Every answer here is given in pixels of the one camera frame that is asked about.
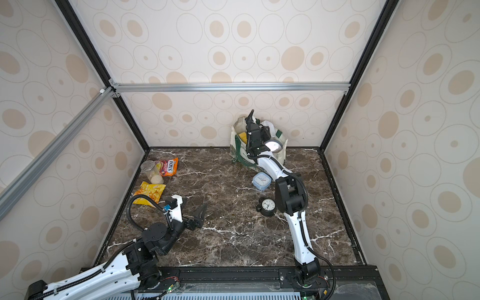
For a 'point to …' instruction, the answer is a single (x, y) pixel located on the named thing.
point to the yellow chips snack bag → (152, 190)
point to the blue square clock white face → (262, 180)
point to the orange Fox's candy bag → (169, 167)
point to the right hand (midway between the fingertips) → (276, 127)
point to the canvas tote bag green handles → (239, 150)
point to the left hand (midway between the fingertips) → (202, 202)
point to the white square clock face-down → (271, 128)
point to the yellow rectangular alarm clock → (243, 136)
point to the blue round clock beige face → (274, 146)
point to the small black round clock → (267, 206)
